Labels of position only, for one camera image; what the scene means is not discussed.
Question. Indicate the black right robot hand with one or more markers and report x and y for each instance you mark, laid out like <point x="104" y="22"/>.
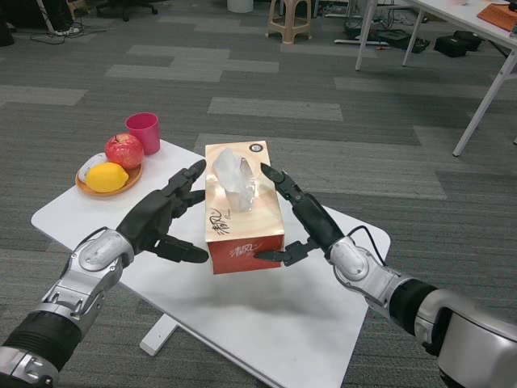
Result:
<point x="319" y="220"/>

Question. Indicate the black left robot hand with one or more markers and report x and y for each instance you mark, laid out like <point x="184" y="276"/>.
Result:
<point x="147" y="218"/>

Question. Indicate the wood-print tissue box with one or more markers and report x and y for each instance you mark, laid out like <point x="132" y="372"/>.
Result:
<point x="266" y="218"/>

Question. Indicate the white tissue sheet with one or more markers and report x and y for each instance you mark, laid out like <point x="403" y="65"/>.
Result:
<point x="234" y="178"/>

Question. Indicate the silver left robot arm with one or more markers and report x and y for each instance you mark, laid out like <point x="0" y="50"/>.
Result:
<point x="89" y="262"/>

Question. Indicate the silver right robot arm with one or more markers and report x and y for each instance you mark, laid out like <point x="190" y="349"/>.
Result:
<point x="464" y="335"/>

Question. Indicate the orange plate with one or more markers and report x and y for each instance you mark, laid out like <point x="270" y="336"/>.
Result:
<point x="134" y="180"/>

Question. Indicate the yellow lemon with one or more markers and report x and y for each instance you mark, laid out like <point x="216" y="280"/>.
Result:
<point x="107" y="178"/>

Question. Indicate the red apple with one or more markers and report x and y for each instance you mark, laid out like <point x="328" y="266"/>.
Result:
<point x="124" y="152"/>

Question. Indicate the white rounded object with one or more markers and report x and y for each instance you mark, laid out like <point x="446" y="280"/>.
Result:
<point x="91" y="166"/>

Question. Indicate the pink plastic cup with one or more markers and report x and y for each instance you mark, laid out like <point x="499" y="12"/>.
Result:
<point x="146" y="136"/>

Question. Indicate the white table base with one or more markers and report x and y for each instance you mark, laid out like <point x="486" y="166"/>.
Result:
<point x="157" y="335"/>

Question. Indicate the black flat case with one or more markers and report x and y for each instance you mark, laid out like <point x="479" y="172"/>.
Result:
<point x="402" y="39"/>

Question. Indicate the beige plastic stool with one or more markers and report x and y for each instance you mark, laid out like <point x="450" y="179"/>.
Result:
<point x="290" y="23"/>

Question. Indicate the white power strip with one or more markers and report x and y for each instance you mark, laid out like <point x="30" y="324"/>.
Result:
<point x="68" y="30"/>

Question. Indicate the black bag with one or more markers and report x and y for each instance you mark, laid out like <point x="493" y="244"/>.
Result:
<point x="456" y="41"/>

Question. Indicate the black trash bin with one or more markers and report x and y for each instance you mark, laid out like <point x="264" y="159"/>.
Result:
<point x="6" y="35"/>

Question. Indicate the long white table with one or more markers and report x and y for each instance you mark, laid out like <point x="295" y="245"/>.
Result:
<point x="456" y="11"/>

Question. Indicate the orange tray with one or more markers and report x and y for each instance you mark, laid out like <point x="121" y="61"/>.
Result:
<point x="500" y="16"/>

